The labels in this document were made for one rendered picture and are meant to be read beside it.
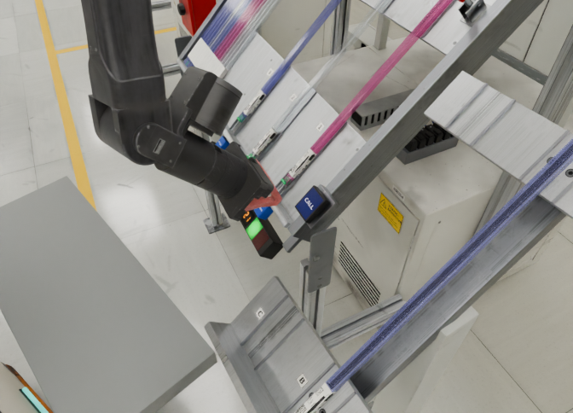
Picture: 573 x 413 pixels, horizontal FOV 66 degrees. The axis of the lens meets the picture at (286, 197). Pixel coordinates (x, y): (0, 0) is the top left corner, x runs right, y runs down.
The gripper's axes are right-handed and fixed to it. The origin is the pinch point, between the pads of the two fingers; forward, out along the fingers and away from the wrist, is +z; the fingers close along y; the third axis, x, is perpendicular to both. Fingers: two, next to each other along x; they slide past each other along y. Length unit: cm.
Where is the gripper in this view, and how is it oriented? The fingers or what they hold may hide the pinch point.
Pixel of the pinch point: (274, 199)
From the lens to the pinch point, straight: 64.9
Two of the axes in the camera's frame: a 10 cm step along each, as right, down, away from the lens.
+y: -4.4, -6.2, 6.5
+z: 6.2, 3.1, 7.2
